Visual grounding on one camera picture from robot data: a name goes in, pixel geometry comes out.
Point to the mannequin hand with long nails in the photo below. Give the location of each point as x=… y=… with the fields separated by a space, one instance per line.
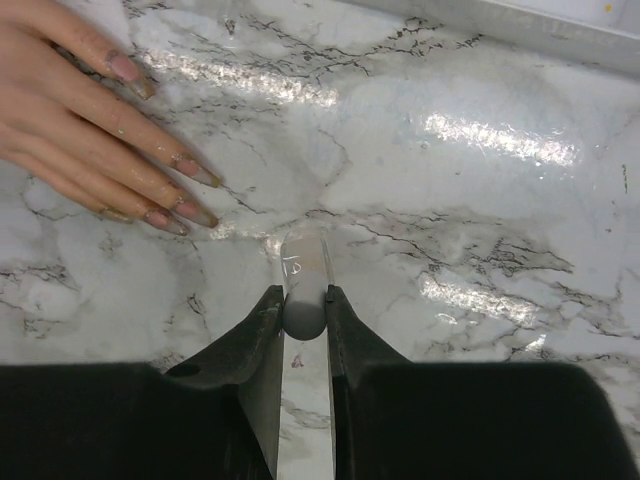
x=78 y=136

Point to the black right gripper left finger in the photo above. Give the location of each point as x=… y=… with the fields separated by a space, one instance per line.
x=215 y=415

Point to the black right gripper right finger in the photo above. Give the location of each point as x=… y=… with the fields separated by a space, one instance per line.
x=397 y=419

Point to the clear polish bottle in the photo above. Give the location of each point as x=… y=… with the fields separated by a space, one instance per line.
x=305 y=264

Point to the white polish cap with brush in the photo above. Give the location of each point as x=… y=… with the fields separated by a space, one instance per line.
x=303 y=320

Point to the white plastic organizer tray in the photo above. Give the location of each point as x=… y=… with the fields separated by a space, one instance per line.
x=603 y=33

